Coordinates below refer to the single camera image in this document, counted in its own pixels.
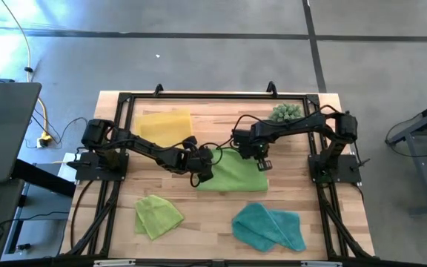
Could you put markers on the yellow translucent plastic basket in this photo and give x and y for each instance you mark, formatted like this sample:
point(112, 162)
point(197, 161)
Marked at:
point(161, 126)

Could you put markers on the black frame clamp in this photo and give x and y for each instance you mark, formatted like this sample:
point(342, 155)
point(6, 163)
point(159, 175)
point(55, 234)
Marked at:
point(271, 88)
point(158, 89)

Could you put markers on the gray metal desk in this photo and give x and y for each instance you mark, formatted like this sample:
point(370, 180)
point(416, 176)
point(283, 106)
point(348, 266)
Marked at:
point(419, 170)

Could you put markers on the silver edge bracket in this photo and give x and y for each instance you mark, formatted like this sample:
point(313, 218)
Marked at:
point(114, 263)
point(321, 264)

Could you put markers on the yellow power plug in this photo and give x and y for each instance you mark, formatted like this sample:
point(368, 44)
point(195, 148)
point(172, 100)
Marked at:
point(44, 140)

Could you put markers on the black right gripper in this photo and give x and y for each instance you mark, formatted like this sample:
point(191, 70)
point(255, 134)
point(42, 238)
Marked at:
point(256, 144)

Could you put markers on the lime green microfiber towel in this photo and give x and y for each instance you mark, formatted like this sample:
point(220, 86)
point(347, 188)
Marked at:
point(156, 217)

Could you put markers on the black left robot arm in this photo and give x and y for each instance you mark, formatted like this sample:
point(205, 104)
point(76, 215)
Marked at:
point(143, 148)

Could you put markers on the black side desk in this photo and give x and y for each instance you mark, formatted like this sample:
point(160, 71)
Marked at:
point(6, 200)

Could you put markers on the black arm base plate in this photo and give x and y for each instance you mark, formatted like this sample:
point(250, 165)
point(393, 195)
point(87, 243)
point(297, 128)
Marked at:
point(348, 168)
point(87, 170)

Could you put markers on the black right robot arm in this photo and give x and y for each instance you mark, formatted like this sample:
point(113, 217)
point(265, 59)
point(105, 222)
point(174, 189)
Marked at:
point(302, 124)

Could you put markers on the potted green succulent plant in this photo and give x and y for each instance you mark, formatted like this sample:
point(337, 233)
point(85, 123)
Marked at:
point(285, 112)

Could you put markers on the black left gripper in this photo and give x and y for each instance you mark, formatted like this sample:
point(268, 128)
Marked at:
point(198, 159)

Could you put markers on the teal microfiber towel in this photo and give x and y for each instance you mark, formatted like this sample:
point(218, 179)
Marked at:
point(258, 228)

